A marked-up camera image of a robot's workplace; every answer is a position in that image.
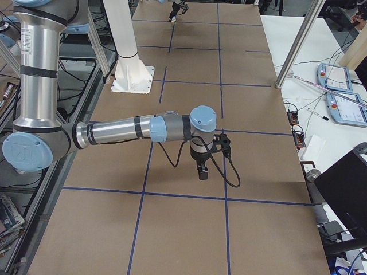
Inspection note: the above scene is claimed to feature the aluminium frame post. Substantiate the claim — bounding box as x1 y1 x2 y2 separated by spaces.
275 0 325 89

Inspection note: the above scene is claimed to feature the upper orange black connector box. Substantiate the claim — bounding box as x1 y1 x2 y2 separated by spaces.
287 111 299 126

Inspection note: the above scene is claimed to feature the lower orange black connector box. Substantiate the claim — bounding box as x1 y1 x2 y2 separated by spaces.
292 130 306 149

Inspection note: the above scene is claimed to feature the upper teach pendant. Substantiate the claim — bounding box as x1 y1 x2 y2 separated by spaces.
317 63 353 93

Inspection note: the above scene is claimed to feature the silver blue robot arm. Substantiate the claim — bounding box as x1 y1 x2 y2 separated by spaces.
2 1 217 180

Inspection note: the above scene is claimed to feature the black marker pen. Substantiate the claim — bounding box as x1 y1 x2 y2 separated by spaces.
307 108 329 121

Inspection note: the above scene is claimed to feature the lower teach pendant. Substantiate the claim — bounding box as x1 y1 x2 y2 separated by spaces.
326 93 366 128

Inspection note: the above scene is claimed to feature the white camera mast with base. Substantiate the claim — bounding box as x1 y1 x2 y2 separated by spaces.
103 0 155 94

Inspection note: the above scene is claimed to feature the teach pendant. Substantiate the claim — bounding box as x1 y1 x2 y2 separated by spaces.
317 63 353 93
326 93 366 128

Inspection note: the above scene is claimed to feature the white paper sheet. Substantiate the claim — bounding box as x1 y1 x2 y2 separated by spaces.
300 135 326 163

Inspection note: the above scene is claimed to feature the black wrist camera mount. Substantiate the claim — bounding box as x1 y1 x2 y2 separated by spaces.
210 133 231 159

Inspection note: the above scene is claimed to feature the orange black connector box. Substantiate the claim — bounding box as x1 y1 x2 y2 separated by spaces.
287 111 299 126
292 130 306 149

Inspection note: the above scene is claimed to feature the black computer case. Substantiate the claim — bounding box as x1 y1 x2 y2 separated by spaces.
314 150 366 238

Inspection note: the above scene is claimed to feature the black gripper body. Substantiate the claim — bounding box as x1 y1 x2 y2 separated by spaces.
170 0 188 18
190 136 213 163

